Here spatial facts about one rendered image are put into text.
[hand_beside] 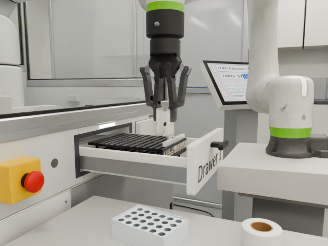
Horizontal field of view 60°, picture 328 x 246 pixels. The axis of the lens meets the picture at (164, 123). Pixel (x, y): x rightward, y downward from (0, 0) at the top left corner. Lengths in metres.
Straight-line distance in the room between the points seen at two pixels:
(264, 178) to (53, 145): 0.54
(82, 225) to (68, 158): 0.18
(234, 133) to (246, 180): 0.89
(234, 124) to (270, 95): 0.74
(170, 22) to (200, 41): 1.82
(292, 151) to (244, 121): 0.79
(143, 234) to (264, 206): 0.52
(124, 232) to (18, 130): 0.29
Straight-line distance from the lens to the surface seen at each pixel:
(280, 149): 0.95
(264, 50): 1.09
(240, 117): 1.68
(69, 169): 0.75
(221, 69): 1.65
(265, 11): 1.11
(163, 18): 0.68
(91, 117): 0.80
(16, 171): 0.58
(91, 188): 0.84
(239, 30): 2.44
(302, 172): 0.81
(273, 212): 0.97
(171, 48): 0.68
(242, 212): 1.86
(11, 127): 0.62
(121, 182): 0.97
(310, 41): 4.03
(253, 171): 0.81
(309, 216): 0.97
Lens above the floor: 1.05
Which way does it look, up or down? 7 degrees down
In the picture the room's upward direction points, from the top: straight up
